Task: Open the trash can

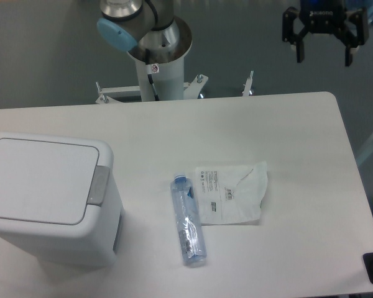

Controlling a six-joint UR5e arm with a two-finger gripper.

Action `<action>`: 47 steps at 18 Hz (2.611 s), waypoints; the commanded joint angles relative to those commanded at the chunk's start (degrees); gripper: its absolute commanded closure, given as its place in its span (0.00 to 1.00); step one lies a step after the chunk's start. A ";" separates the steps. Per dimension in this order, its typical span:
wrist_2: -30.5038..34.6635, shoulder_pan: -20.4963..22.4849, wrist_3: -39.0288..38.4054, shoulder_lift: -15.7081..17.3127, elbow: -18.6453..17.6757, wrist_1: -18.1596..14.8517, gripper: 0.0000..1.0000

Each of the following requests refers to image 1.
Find grey trash can push button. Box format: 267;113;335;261
87;166;110;207

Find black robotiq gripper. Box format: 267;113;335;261
282;0;369;66

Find white trash can lid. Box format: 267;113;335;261
0;138;99;225

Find clear plastic water bottle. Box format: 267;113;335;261
170;173;207;268

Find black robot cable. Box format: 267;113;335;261
144;48;160;102

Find white push-button trash can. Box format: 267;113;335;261
0;132;124;266

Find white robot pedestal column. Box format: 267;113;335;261
134;57;184;102

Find white pedestal base frame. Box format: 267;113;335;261
94;70;256;105

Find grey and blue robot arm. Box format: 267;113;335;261
97;1;369;66

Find white plastic packaging bag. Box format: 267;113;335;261
195;161;269;226

